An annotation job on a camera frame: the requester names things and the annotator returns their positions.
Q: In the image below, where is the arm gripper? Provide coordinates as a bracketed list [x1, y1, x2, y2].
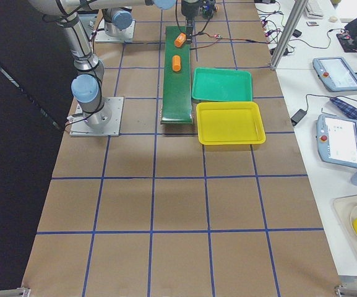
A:
[181, 0, 202, 19]

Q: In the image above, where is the orange cylinder with numbers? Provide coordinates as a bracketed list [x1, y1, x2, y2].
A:
[174, 33, 186, 48]

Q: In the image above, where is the plain orange cylinder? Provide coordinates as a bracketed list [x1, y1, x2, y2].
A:
[171, 55, 181, 72]

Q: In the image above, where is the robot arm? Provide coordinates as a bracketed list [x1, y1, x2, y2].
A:
[102, 1, 218, 37]
[29, 1, 174, 132]

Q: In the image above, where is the green plastic tray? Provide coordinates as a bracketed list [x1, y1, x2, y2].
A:
[192, 67, 253, 102]

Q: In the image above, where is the green conveyor belt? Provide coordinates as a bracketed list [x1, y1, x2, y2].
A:
[160, 26, 193, 124]

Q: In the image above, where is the yellow plastic tray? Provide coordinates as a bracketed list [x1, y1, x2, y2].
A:
[196, 101, 266, 145]

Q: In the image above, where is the black power adapter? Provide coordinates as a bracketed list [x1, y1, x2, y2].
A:
[290, 109, 307, 127]

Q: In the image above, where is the upper teach pendant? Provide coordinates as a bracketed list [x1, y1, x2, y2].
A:
[312, 57, 357, 92]

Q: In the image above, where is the teach pendant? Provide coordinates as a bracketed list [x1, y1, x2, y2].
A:
[316, 114, 357, 168]
[312, 57, 357, 92]

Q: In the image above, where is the blue plaid cloth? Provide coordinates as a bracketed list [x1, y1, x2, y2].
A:
[330, 97, 357, 120]

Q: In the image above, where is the lower teach pendant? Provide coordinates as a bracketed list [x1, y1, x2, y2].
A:
[316, 114, 357, 168]

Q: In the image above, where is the red black power cable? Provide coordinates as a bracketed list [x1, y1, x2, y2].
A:
[193, 30, 272, 50]

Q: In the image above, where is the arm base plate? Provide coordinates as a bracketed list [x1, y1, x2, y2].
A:
[68, 97, 124, 137]
[95, 19, 135, 43]

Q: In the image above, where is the aluminium frame post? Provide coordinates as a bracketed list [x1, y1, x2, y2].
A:
[270, 0, 308, 70]

